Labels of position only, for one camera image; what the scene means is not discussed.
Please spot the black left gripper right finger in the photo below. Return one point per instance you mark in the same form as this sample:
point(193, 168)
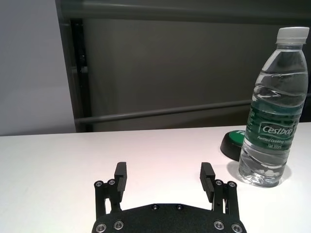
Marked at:
point(207, 184)

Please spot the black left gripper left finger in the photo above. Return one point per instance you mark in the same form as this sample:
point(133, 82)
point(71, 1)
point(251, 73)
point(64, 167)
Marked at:
point(120, 184)

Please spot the green button black base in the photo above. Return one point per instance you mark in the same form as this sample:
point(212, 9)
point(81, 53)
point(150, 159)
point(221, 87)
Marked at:
point(233, 145)

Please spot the clear plastic water bottle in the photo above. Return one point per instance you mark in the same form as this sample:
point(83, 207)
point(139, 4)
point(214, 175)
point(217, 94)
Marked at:
point(274, 97)

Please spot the thin grey horizontal rail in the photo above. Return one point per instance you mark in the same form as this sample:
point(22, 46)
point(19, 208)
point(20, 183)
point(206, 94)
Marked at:
point(145, 114)

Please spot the dark vertical wall post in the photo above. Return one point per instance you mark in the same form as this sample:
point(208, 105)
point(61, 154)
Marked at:
point(79, 72)

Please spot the thick grey horizontal rail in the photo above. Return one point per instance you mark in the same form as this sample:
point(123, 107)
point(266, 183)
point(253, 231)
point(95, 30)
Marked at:
point(170, 15)

